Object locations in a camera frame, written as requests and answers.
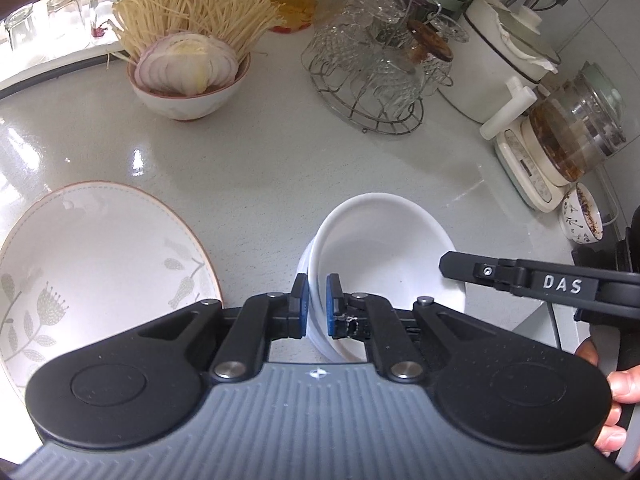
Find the round wire cup rack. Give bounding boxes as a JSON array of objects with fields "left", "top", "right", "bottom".
[{"left": 307, "top": 55, "right": 427, "bottom": 137}]

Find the white drip tray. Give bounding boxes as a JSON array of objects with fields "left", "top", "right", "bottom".
[{"left": 0, "top": 0, "right": 132, "bottom": 97}]

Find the person's right hand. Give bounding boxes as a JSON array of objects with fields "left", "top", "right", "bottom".
[{"left": 575, "top": 339, "right": 640, "bottom": 456}]

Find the white plate with grey leaves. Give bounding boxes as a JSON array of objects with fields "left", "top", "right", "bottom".
[{"left": 0, "top": 181, "right": 224, "bottom": 403}]

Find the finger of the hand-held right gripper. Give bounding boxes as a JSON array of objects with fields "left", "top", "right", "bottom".
[{"left": 439, "top": 251, "right": 601, "bottom": 297}]

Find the clear drinking glass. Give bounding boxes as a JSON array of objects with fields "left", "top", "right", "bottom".
[
  {"left": 2, "top": 7, "right": 39, "bottom": 52},
  {"left": 46, "top": 0, "right": 86, "bottom": 42}
]

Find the white electric cooking pot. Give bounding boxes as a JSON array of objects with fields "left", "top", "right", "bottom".
[{"left": 434, "top": 0, "right": 564, "bottom": 142}]

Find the halved red onion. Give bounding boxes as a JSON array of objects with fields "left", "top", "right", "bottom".
[{"left": 136, "top": 32, "right": 240, "bottom": 97}]

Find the translucent plastic bowl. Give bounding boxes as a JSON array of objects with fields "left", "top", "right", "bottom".
[{"left": 297, "top": 240, "right": 317, "bottom": 356}]

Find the small leaf print bowl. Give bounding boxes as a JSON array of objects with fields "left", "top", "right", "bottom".
[{"left": 558, "top": 182, "right": 605, "bottom": 245}]

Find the white bowl with brown foot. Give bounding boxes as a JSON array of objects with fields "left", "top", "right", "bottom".
[{"left": 126, "top": 52, "right": 251, "bottom": 122}]

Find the white ceramic bowl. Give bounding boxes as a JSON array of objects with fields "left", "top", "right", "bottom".
[{"left": 310, "top": 191, "right": 469, "bottom": 364}]

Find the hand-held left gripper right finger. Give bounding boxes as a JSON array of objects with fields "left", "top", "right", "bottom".
[{"left": 326, "top": 273, "right": 501, "bottom": 382}]

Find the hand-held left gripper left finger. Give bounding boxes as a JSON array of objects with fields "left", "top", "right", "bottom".
[{"left": 137, "top": 273, "right": 310, "bottom": 381}]

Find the clear glass with red print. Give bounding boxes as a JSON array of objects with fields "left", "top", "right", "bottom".
[{"left": 89, "top": 0, "right": 125, "bottom": 39}]

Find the black gas stove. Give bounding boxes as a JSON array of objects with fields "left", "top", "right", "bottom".
[{"left": 570, "top": 225, "right": 640, "bottom": 273}]

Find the glass health kettle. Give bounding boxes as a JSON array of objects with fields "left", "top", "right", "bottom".
[{"left": 494, "top": 60, "right": 629, "bottom": 212}]

